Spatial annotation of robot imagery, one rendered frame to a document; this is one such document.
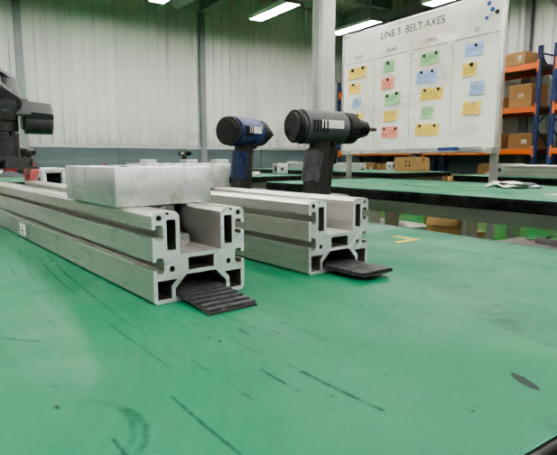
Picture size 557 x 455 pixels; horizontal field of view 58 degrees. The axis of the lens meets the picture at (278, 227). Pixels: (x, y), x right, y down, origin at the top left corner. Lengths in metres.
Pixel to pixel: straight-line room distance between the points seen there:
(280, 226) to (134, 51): 12.56
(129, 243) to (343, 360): 0.26
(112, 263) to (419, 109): 3.51
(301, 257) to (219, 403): 0.32
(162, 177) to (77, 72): 12.13
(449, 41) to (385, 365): 3.57
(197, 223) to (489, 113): 3.15
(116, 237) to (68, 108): 11.98
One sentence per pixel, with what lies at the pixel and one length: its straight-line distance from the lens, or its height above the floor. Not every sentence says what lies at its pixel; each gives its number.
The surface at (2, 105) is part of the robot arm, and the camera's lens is 1.21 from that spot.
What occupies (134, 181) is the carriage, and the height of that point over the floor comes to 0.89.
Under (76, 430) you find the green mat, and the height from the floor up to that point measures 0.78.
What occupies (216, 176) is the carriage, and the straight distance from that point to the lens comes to 0.87.
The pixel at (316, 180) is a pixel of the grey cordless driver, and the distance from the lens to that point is 0.90.
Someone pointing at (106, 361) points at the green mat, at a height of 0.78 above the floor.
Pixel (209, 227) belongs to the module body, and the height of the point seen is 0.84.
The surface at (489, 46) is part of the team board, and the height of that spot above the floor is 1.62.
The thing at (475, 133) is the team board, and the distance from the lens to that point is 3.63.
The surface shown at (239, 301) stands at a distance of 0.46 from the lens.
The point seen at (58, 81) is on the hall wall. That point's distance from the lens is 12.56.
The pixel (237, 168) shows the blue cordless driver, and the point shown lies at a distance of 1.06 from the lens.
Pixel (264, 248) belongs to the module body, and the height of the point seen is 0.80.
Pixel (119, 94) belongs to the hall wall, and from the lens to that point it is 12.84.
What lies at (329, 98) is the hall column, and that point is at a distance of 9.26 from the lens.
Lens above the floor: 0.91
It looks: 8 degrees down
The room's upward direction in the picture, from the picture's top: straight up
